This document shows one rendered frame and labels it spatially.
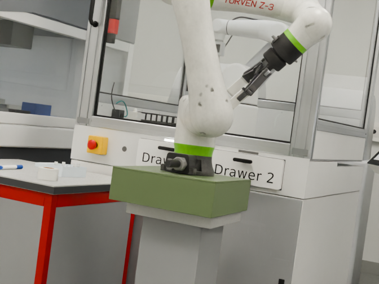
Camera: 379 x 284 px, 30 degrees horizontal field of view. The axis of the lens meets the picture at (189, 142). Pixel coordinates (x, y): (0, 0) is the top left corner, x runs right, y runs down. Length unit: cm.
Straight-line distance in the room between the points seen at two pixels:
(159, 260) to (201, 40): 68
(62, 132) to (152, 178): 149
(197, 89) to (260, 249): 83
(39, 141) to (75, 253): 98
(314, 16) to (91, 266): 118
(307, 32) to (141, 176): 66
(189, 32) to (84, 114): 105
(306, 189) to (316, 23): 67
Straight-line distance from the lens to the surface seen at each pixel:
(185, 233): 215
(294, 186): 258
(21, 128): 326
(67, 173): 262
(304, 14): 221
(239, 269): 268
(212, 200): 200
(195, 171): 214
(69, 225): 245
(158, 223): 218
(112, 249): 272
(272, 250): 262
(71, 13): 348
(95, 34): 299
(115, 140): 289
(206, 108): 201
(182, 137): 218
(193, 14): 203
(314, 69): 258
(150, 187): 207
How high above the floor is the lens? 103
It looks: 2 degrees down
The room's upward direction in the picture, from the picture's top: 8 degrees clockwise
